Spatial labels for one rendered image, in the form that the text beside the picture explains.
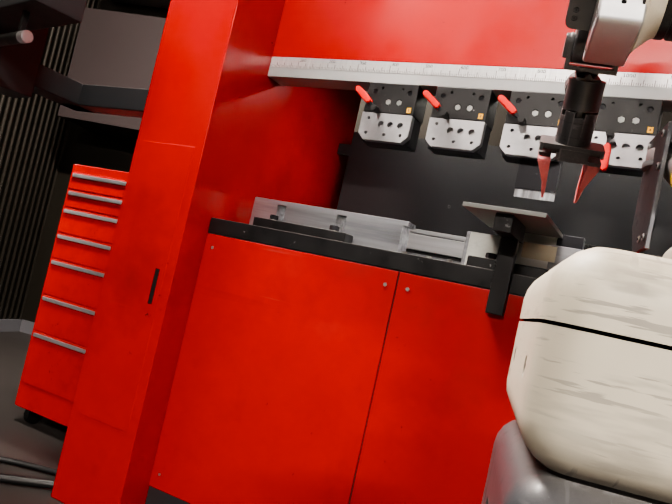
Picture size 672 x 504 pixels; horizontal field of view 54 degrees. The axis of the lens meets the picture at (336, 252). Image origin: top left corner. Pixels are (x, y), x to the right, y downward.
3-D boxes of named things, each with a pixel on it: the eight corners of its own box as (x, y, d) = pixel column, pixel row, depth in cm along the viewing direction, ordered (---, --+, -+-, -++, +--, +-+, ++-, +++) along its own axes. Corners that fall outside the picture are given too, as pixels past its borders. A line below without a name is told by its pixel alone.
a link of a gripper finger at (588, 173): (545, 191, 117) (557, 140, 113) (587, 199, 115) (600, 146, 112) (545, 202, 111) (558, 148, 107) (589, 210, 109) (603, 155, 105)
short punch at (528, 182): (512, 195, 166) (520, 159, 166) (514, 197, 167) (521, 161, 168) (553, 200, 161) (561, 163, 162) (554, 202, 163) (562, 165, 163)
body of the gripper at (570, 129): (538, 144, 114) (548, 102, 111) (600, 154, 112) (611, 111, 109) (538, 152, 108) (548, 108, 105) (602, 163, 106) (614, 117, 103)
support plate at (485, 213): (462, 205, 143) (463, 201, 143) (489, 227, 166) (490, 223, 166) (546, 218, 135) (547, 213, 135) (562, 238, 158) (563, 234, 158)
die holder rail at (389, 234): (248, 227, 197) (255, 196, 197) (258, 230, 202) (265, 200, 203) (401, 256, 174) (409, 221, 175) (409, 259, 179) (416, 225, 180)
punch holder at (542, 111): (497, 153, 165) (511, 90, 166) (504, 162, 173) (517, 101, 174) (559, 159, 159) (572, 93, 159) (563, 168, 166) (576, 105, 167)
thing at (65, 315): (7, 420, 246) (71, 162, 251) (107, 410, 291) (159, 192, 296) (102, 462, 224) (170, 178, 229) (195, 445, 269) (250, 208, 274)
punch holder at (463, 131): (423, 145, 174) (436, 85, 175) (433, 154, 182) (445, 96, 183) (478, 151, 168) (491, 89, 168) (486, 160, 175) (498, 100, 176)
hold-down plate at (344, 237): (251, 226, 190) (254, 216, 190) (261, 229, 194) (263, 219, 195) (343, 243, 176) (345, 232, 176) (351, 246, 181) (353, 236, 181)
